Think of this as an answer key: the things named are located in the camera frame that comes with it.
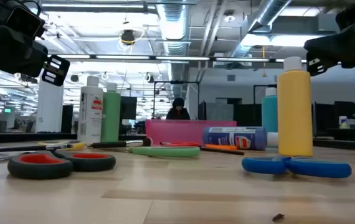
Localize yellow scissors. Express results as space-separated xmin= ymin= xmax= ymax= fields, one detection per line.
xmin=37 ymin=140 xmax=87 ymax=152

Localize blue paint bottle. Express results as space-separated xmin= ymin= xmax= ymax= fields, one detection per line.
xmin=202 ymin=126 xmax=280 ymax=151

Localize white building pillar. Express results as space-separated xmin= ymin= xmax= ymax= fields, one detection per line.
xmin=35 ymin=74 xmax=65 ymax=134

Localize pink translucent plastic bin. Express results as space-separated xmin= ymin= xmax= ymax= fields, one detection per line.
xmin=144 ymin=119 xmax=238 ymax=147

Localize yellow paint bottle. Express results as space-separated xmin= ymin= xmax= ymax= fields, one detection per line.
xmin=277 ymin=56 xmax=314 ymax=157

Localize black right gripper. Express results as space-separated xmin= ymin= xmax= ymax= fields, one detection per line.
xmin=303 ymin=21 xmax=355 ymax=77

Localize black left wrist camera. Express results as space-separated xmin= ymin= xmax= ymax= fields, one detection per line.
xmin=5 ymin=3 xmax=47 ymax=40

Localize black computer monitor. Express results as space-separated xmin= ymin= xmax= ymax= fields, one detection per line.
xmin=120 ymin=96 xmax=138 ymax=121

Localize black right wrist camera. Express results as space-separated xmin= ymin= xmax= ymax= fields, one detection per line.
xmin=335 ymin=1 xmax=355 ymax=32

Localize thick black paintbrush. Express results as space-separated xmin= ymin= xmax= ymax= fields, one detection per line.
xmin=87 ymin=137 xmax=154 ymax=149

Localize green scissors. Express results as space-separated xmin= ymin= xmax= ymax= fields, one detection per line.
xmin=101 ymin=146 xmax=201 ymax=159

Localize person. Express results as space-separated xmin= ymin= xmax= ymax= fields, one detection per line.
xmin=165 ymin=97 xmax=192 ymax=121

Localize teal paint bottle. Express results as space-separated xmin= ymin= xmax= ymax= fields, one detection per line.
xmin=261 ymin=87 xmax=279 ymax=133

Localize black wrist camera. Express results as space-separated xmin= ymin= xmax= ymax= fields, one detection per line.
xmin=5 ymin=3 xmax=47 ymax=40
xmin=335 ymin=1 xmax=355 ymax=32

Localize black ceiling cable reel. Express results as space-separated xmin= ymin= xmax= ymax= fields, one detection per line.
xmin=120 ymin=29 xmax=138 ymax=47

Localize ribbed silver ventilation duct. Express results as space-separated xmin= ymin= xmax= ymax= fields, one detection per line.
xmin=156 ymin=0 xmax=191 ymax=118

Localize blue scissors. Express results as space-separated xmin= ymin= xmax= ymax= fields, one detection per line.
xmin=241 ymin=155 xmax=353 ymax=179

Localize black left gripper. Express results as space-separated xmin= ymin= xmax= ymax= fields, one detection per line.
xmin=0 ymin=24 xmax=71 ymax=91

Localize slanted silver ventilation duct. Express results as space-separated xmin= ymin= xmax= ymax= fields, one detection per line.
xmin=230 ymin=0 xmax=292 ymax=58

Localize black background monitor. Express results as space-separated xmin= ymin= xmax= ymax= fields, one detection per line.
xmin=334 ymin=101 xmax=355 ymax=121

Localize green paint bottle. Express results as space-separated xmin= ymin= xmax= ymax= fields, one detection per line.
xmin=100 ymin=82 xmax=122 ymax=143

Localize white paint bottle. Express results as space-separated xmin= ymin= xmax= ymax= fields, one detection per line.
xmin=77 ymin=75 xmax=105 ymax=144

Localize black and red scissors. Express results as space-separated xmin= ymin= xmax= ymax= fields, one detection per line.
xmin=0 ymin=148 xmax=117 ymax=180

